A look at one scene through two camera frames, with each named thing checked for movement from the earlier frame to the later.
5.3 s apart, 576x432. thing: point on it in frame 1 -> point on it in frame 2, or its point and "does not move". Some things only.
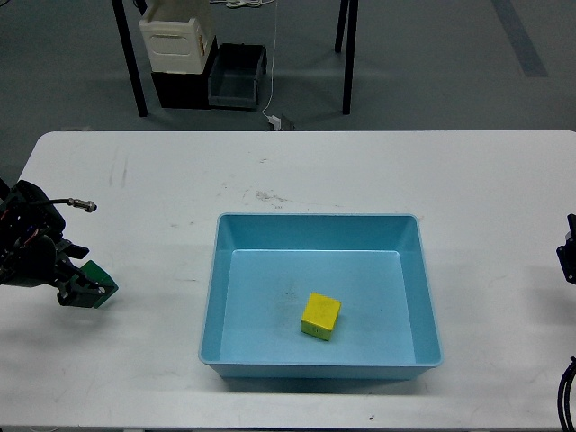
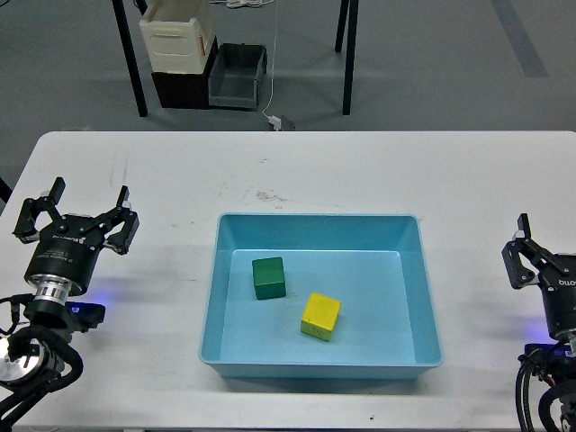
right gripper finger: (566, 252) -> (558, 281)
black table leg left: (130, 58) does not move
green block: (93, 272) -> (268, 276)
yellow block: (319, 316) does not move
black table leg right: (352, 31) does not move
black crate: (188, 91) does not move
